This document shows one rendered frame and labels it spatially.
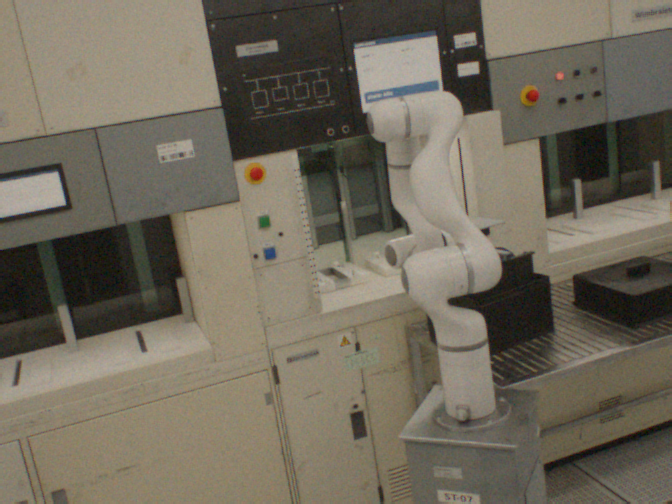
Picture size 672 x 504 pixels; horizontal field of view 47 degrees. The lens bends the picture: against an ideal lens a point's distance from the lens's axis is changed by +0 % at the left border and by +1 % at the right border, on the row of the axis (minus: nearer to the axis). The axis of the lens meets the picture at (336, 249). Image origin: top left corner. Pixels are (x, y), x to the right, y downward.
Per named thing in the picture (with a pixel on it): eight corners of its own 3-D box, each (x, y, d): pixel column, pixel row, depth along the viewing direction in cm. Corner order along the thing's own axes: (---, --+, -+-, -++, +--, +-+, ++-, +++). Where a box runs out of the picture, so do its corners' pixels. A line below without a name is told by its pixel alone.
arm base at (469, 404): (500, 434, 175) (491, 359, 171) (421, 428, 183) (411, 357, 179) (518, 397, 191) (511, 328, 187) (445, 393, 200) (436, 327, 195)
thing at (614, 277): (635, 329, 221) (632, 286, 218) (570, 304, 248) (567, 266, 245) (715, 304, 230) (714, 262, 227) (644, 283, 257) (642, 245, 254)
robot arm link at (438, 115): (433, 303, 183) (497, 290, 185) (445, 297, 171) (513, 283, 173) (387, 108, 191) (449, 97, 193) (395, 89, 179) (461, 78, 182)
